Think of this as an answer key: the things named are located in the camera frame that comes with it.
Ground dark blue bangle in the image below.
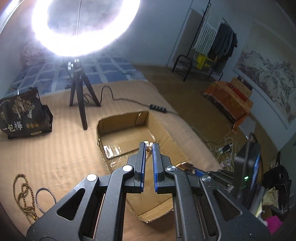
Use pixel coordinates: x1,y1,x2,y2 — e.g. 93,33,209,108
35,187,57,214

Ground brown wooden bead necklace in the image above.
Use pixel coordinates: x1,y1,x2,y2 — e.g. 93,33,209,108
12,173,39,225

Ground white pearl necklace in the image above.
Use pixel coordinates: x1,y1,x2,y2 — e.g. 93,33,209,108
143,141,154,160

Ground black monitor device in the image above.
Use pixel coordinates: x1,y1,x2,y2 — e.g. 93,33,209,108
231,133,261,209

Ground tan bed blanket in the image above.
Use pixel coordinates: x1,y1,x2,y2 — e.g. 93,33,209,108
1,81,220,234

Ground brown cardboard box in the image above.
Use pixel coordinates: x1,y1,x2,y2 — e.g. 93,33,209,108
96,111,188,223

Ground orange covered low table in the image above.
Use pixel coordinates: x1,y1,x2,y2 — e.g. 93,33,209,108
202,81,253,132

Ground yellow box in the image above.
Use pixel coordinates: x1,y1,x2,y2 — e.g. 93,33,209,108
196,54,214,72

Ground black printed snack bag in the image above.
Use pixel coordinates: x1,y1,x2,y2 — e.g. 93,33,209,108
1,87,53,140

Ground black clothes rack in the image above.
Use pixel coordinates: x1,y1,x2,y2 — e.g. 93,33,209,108
171,1,237,81

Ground black tripod stand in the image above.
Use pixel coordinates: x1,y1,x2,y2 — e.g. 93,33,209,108
69,58,101,130

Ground hanging dark clothes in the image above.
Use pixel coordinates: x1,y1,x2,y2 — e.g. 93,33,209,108
208,23,238,60

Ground white radiator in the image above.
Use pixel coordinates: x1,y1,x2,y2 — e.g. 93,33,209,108
193,8,221,56

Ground folded floral quilt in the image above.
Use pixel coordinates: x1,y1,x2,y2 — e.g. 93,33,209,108
20,39,46,69

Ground black power cable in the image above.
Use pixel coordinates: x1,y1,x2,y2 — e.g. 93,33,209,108
83,85,186,117

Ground landscape wall painting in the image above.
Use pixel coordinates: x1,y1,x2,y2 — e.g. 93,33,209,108
233,22,296,129

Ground white ring light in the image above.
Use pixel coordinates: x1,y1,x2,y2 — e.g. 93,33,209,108
31,1,140,57

